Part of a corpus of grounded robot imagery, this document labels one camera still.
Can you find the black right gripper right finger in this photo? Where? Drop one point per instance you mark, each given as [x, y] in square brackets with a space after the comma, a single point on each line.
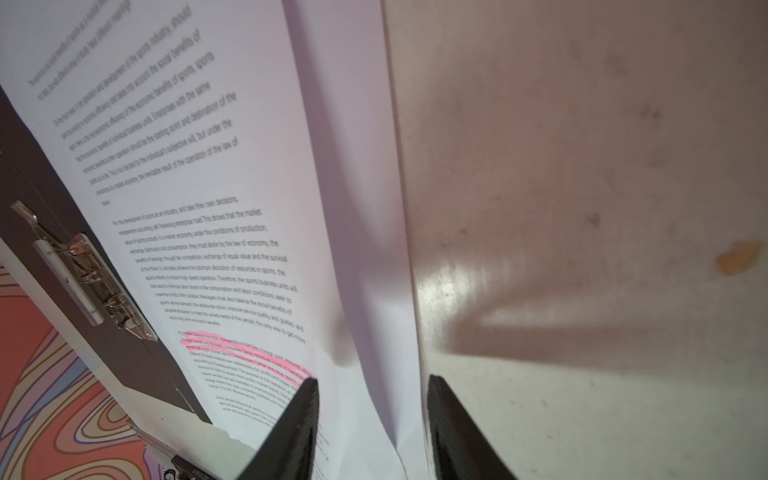
[460, 450]

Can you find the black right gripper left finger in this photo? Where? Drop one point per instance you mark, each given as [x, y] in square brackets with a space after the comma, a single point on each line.
[288, 452]

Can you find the printed paper sheets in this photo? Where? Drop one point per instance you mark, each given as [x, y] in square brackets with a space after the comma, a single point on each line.
[179, 130]

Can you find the silver folder clip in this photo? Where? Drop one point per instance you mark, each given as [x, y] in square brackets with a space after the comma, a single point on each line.
[87, 278]

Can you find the white and black file folder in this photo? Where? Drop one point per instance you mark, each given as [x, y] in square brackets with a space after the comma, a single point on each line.
[140, 375]

